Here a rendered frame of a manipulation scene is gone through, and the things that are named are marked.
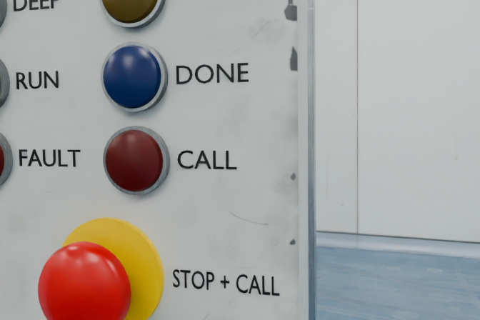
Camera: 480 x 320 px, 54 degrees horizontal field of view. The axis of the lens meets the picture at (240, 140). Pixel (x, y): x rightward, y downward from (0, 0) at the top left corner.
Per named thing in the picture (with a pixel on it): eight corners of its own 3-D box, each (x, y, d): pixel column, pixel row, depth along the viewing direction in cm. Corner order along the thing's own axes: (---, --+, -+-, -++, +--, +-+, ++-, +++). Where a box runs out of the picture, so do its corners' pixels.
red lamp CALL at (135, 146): (160, 195, 20) (158, 128, 20) (101, 193, 20) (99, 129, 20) (168, 191, 21) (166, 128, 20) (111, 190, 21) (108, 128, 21)
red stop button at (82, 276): (118, 354, 18) (116, 251, 18) (29, 343, 19) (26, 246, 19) (166, 308, 22) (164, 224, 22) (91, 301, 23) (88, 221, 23)
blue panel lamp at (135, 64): (158, 108, 20) (156, 41, 19) (98, 109, 20) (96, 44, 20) (166, 108, 20) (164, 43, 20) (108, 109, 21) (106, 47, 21)
